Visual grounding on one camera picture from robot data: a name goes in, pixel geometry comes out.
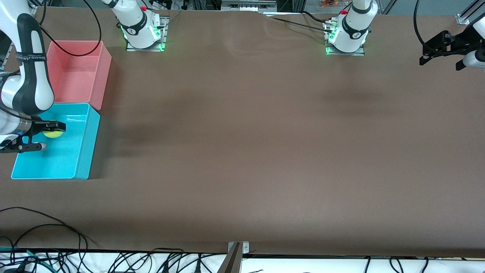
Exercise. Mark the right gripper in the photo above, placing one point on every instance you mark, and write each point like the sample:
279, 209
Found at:
38, 125

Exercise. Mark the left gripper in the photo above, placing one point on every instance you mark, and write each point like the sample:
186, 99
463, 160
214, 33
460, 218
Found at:
456, 42

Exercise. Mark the yellow-green tennis ball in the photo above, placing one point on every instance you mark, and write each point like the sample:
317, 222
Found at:
53, 134

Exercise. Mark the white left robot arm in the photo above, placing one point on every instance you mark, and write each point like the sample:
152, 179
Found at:
354, 30

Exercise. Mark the blue plastic bin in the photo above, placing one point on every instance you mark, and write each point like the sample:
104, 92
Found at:
64, 163

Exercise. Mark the pink plastic bin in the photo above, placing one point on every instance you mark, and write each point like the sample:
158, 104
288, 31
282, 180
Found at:
79, 76

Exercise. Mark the aluminium profile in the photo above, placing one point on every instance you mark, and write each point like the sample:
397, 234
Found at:
468, 15

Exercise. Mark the orange items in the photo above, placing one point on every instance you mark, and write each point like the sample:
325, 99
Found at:
330, 3

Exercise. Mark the grey power strip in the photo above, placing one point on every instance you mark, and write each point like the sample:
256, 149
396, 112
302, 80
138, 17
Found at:
248, 5

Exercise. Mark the grey metal bar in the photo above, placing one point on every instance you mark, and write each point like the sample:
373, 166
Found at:
231, 263

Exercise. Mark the silver mounting plate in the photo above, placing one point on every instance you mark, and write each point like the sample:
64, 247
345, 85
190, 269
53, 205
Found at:
245, 247

